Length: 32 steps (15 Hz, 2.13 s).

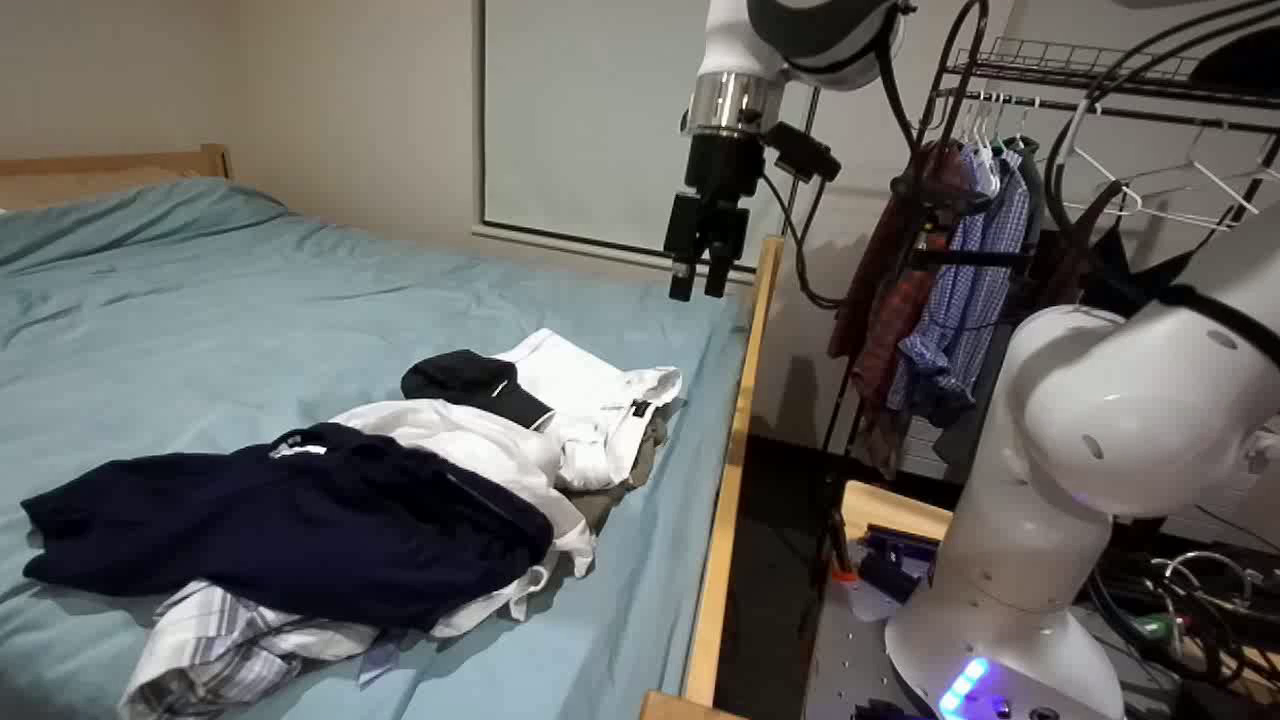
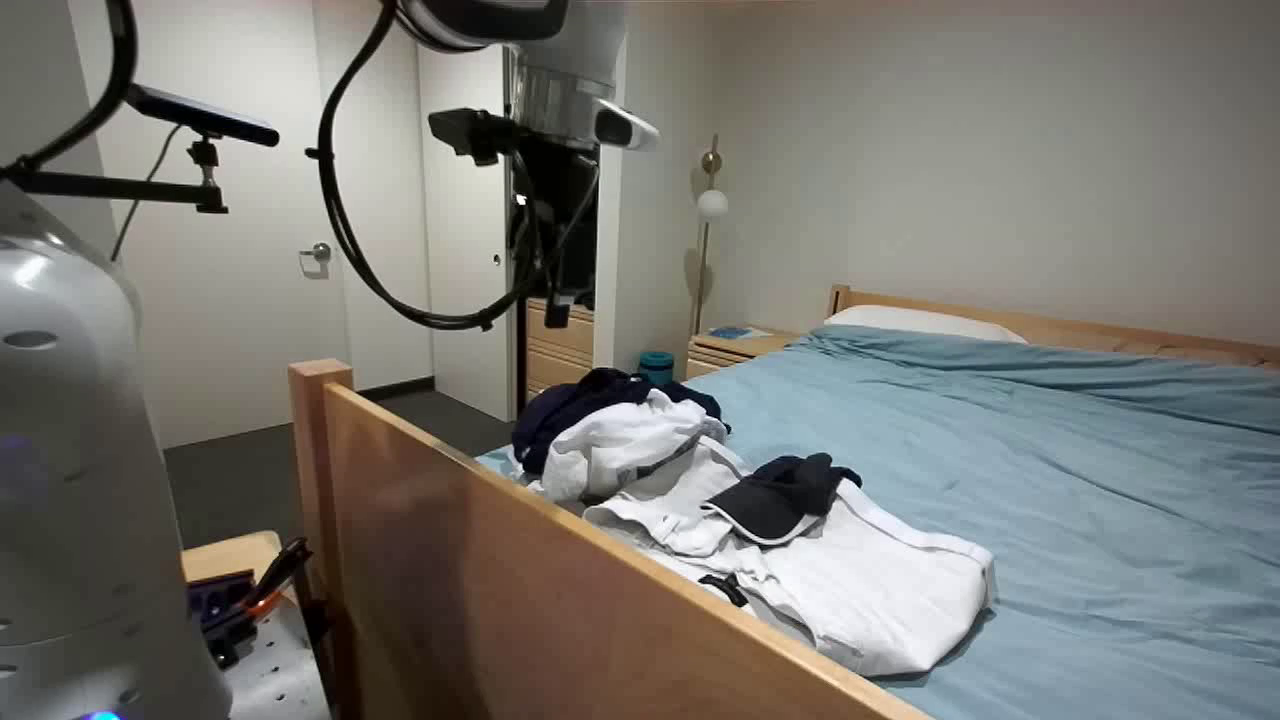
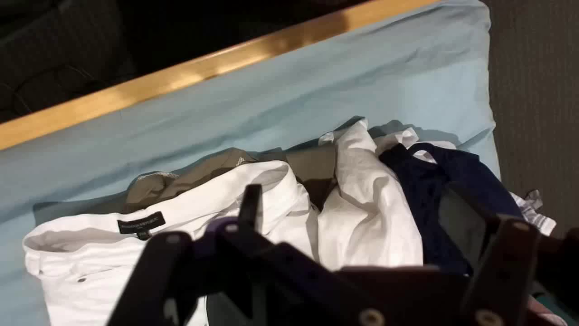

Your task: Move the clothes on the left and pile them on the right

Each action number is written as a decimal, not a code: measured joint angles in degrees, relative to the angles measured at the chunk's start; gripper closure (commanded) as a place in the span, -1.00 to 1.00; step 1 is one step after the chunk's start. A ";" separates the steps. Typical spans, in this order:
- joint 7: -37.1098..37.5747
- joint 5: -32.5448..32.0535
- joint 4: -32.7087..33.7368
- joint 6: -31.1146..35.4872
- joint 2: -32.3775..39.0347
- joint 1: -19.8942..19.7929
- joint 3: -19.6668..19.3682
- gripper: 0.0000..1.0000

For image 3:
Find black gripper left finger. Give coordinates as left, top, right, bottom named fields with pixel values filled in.
left=107, top=185, right=263, bottom=326

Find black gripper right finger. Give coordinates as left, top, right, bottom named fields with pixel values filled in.
left=438, top=185, right=540, bottom=326

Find navy blue garment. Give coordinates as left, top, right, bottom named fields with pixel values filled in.
left=379, top=143, right=522, bottom=275

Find white shirt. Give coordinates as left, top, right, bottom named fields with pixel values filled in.
left=317, top=120, right=424, bottom=270

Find striped white garment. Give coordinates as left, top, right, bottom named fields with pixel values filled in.
left=512, top=190, right=558, bottom=236

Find white trousers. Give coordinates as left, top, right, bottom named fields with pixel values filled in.
left=24, top=161, right=317, bottom=326

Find olive grey garment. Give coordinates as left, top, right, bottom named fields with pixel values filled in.
left=125, top=143, right=337, bottom=208

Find light blue bed sheet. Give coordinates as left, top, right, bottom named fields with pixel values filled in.
left=0, top=0, right=500, bottom=326

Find wooden bed frame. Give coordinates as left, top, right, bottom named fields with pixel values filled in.
left=0, top=0, right=438, bottom=150

